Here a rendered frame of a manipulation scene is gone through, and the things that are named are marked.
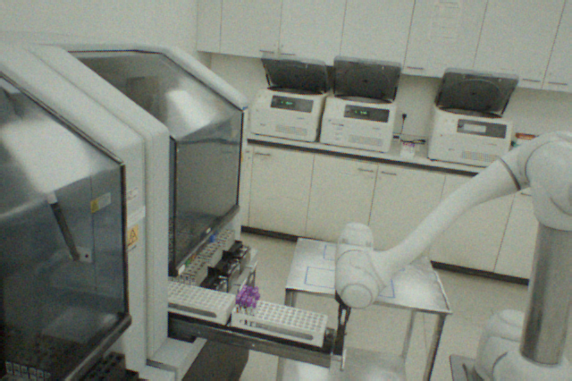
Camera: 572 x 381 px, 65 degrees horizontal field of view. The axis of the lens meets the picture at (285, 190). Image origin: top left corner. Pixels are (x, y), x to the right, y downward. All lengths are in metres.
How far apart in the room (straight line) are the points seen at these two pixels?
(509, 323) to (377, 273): 0.52
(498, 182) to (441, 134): 2.32
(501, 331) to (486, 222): 2.33
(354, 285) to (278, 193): 2.74
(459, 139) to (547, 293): 2.45
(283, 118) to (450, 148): 1.30
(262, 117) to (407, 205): 1.36
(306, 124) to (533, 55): 1.75
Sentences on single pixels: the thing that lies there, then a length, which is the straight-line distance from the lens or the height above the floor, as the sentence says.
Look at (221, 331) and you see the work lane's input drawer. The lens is 1.52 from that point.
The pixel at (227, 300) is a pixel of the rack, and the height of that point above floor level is 0.86.
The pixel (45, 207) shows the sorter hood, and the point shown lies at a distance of 0.91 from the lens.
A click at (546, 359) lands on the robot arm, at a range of 1.37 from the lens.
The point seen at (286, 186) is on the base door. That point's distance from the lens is 3.78.
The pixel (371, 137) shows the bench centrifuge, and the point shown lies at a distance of 3.58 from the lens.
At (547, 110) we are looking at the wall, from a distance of 4.35.
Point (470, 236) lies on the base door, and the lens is 3.85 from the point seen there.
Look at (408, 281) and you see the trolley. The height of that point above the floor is 0.82.
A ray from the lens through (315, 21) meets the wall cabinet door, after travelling 3.86.
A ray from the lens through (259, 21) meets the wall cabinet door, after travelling 3.96.
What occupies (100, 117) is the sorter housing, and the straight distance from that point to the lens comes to 1.18.
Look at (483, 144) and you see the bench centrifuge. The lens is 3.64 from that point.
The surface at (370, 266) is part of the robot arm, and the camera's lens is 1.16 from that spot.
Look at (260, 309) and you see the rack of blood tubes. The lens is 1.51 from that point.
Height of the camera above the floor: 1.71
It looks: 19 degrees down
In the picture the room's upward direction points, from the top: 6 degrees clockwise
